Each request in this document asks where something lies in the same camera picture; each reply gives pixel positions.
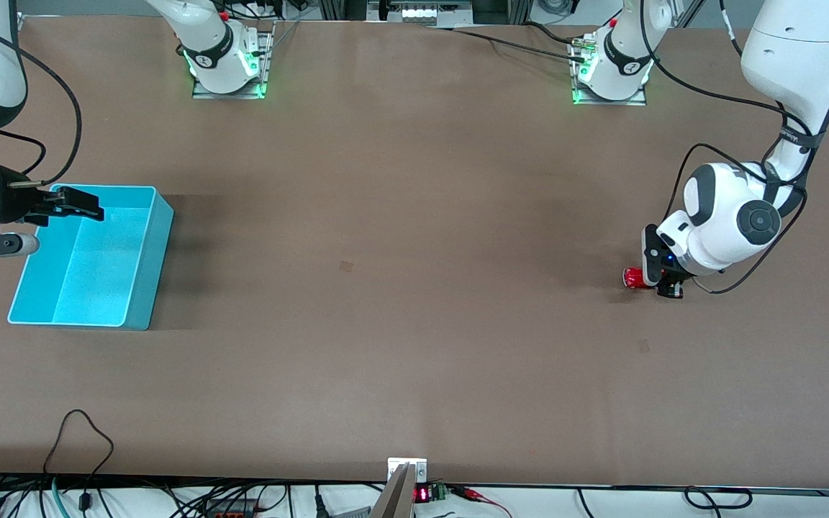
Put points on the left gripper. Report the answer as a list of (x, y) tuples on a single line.
[(674, 277)]

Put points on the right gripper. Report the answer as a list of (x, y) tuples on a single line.
[(14, 199)]

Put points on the red beetle toy car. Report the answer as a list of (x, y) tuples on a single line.
[(635, 278)]

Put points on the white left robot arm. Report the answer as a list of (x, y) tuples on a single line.
[(789, 65)]

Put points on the blue plastic box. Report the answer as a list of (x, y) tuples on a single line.
[(98, 288)]

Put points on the red digit display module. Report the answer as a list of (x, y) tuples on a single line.
[(429, 493)]

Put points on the orange power strip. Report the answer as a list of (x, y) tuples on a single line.
[(231, 509)]

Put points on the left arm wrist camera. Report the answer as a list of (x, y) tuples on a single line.
[(650, 255)]

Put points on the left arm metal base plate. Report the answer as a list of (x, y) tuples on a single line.
[(637, 99)]

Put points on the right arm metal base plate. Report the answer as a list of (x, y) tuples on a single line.
[(265, 65)]

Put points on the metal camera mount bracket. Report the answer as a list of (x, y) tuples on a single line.
[(418, 466)]

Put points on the grey camera pole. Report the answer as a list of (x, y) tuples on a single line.
[(396, 496)]

